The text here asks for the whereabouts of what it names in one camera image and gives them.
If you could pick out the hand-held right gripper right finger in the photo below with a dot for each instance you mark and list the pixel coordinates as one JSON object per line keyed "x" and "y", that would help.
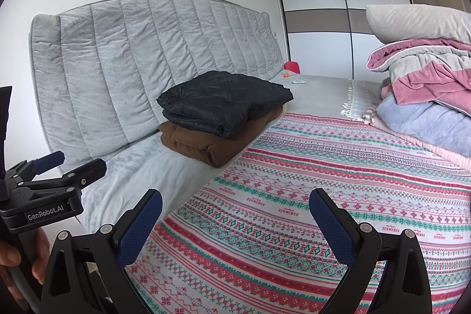
{"x": 331, "y": 225}

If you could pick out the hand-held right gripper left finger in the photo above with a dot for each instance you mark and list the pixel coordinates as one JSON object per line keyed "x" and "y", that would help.
{"x": 140, "y": 229}

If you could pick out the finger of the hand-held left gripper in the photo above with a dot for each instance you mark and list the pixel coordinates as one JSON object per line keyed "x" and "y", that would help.
{"x": 48, "y": 158}
{"x": 88, "y": 170}

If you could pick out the black quilted jacket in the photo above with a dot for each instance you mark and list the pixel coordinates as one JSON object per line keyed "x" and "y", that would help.
{"x": 220, "y": 97}

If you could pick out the person's left hand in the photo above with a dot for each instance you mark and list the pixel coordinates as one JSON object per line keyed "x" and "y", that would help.
{"x": 41, "y": 255}

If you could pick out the grey bed sheet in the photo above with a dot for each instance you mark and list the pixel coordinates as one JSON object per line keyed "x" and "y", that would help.
{"x": 140, "y": 170}

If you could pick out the red green patterned blanket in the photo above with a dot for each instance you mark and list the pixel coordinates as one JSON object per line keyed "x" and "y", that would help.
{"x": 294, "y": 170}

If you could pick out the brown folded garment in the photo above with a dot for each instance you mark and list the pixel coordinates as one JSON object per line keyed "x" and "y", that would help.
{"x": 206, "y": 148}

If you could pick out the light pink blanket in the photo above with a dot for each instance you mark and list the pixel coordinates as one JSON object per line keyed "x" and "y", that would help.
{"x": 401, "y": 139}

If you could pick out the grey padded headboard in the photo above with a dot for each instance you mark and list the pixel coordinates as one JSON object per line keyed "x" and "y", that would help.
{"x": 110, "y": 60}

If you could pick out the white fringed towel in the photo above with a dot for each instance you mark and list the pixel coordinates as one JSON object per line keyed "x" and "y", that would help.
{"x": 358, "y": 100}

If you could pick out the light blue blanket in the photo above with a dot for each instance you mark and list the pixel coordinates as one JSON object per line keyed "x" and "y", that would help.
{"x": 423, "y": 122}

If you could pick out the grey pink folded cloth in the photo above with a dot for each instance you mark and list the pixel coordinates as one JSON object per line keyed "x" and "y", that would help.
{"x": 387, "y": 89}

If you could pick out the red box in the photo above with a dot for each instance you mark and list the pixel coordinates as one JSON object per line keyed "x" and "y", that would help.
{"x": 292, "y": 67}

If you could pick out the pink grey quilt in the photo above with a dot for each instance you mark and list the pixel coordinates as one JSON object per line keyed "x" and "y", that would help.
{"x": 423, "y": 71}

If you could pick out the white pillow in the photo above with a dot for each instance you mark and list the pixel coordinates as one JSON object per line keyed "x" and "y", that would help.
{"x": 415, "y": 21}

